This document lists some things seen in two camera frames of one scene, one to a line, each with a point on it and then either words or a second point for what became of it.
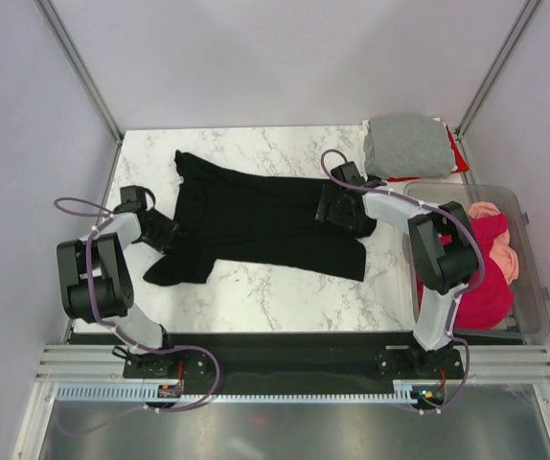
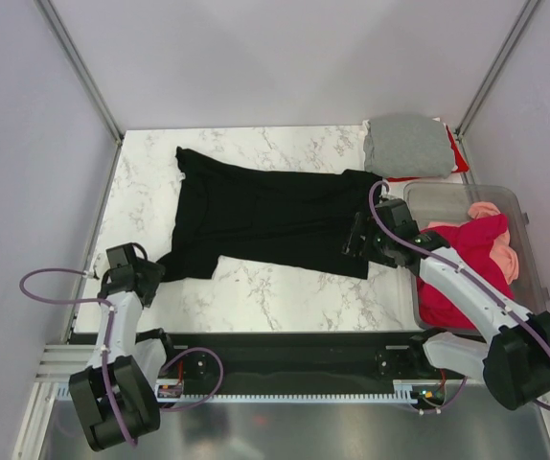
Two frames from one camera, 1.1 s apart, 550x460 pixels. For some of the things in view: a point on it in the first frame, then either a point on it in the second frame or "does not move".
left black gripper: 170,228 -> 157,272
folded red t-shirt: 461,166 does not move
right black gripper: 331,195 -> 355,230
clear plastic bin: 529,314 does not move
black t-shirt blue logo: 229,219 does not move
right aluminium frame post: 497,63 does not move
